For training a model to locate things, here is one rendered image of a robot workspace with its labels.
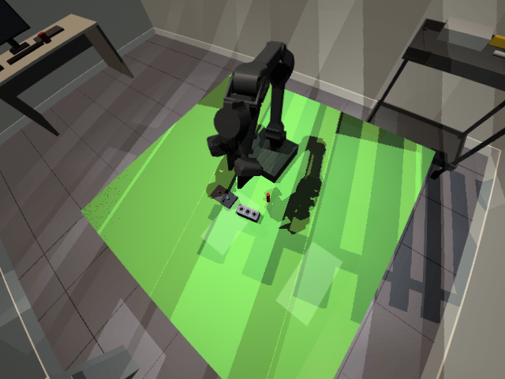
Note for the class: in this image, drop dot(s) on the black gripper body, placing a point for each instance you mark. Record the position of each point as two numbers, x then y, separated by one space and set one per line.
245 166

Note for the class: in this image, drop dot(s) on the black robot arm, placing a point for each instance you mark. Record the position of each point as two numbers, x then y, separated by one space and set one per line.
250 83

